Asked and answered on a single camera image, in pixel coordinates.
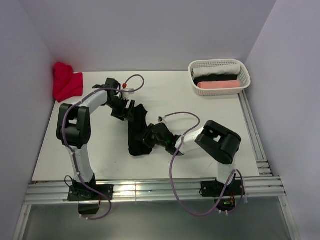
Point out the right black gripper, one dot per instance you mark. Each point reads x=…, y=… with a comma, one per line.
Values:
x=145, y=137

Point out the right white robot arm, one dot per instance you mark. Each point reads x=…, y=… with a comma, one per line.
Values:
x=217, y=141

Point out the aluminium mounting rail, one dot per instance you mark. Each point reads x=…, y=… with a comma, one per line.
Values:
x=50, y=193

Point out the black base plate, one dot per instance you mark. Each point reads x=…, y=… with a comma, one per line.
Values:
x=213, y=189
x=88, y=200

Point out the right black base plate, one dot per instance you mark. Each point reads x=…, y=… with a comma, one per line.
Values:
x=213, y=189

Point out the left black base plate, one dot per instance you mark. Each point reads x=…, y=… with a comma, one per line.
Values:
x=88, y=200

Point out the red t-shirt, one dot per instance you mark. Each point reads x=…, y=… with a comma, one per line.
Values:
x=66, y=83

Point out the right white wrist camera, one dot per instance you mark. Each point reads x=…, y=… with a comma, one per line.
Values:
x=162, y=119

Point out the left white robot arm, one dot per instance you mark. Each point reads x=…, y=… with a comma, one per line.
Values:
x=74, y=131

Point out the rolled black t-shirt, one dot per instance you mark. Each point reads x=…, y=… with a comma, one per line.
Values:
x=214, y=78

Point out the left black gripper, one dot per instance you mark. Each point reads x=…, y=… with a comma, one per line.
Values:
x=127, y=113

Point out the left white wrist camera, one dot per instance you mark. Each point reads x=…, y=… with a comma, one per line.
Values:
x=126, y=92

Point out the white plastic basket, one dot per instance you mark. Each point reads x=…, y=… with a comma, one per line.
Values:
x=243, y=77

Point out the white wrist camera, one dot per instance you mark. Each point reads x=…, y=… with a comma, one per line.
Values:
x=126, y=92
x=162, y=119

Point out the rolled white t-shirt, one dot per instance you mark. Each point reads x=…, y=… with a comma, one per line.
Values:
x=230, y=69

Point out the rolled pink t-shirt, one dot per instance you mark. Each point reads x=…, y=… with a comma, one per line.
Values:
x=219, y=84

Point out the black t-shirt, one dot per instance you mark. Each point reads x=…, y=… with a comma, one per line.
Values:
x=135, y=147
x=214, y=78

